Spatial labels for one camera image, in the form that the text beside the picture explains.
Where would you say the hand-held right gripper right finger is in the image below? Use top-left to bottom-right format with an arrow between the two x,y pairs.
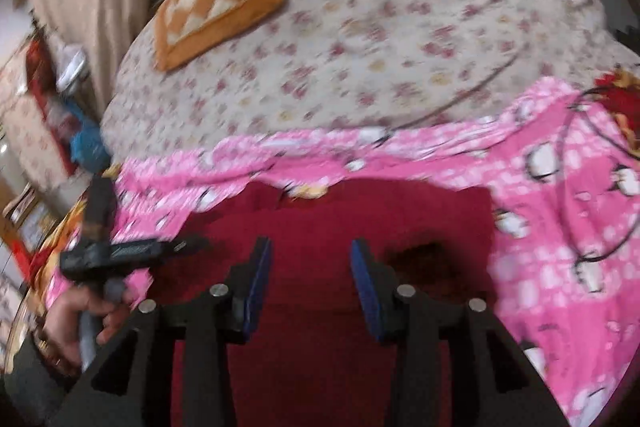
350,239 -> 571,427

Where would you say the red cloth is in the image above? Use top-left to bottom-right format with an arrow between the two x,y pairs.
25,34 -> 76,175

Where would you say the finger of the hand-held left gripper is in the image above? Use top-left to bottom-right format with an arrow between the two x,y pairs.
160,234 -> 212,258

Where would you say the blue cloth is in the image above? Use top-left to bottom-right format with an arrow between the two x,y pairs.
67,99 -> 112,175

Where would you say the person's left hand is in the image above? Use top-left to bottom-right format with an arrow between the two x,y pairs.
41,284 -> 138,377

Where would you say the floral bed quilt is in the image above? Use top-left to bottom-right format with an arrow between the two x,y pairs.
100,0 -> 623,160

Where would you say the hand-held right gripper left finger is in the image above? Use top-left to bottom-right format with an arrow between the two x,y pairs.
50,236 -> 274,427

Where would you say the pink printed blanket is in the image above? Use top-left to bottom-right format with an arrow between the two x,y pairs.
47,76 -> 640,418

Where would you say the dark red garment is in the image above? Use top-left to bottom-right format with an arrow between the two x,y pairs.
145,181 -> 498,427

